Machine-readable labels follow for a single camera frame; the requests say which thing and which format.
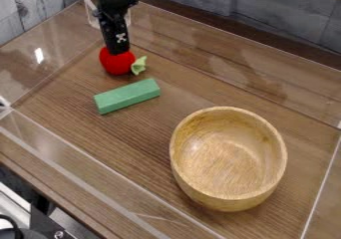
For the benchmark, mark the light wooden bowl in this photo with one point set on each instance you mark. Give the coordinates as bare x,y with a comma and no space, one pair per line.
227,158

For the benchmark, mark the green rectangular block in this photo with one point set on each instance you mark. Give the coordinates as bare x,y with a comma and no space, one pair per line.
125,96

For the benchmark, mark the clear acrylic tray enclosure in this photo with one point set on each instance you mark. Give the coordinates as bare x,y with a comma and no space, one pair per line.
101,165

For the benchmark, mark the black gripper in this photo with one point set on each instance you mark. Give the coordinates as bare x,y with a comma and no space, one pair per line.
111,12

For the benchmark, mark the red plush fruit green stem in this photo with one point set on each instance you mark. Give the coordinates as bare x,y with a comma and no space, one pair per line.
123,63

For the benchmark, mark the black bracket bottom left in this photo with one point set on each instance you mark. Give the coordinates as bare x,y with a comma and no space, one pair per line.
42,225

